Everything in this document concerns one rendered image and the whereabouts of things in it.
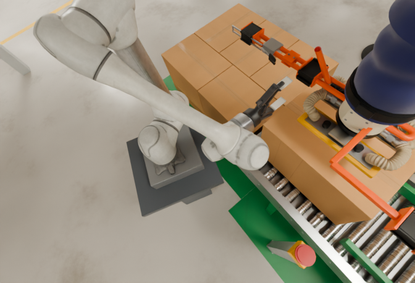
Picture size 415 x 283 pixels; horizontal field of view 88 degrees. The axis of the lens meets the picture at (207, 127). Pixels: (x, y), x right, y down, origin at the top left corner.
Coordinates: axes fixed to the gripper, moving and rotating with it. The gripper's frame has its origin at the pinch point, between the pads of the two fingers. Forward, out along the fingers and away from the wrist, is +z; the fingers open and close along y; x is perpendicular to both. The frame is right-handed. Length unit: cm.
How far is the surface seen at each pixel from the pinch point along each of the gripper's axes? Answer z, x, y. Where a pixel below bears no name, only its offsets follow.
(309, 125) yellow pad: 0.8, 14.9, 10.1
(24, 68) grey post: -142, -317, 120
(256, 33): 13.5, -29.8, -2.9
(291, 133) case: 1.4, 9.4, 28.1
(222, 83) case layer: 16, -67, 69
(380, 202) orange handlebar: -12.0, 46.7, -2.3
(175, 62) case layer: 2, -116, 70
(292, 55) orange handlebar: 14.6, -9.4, -2.2
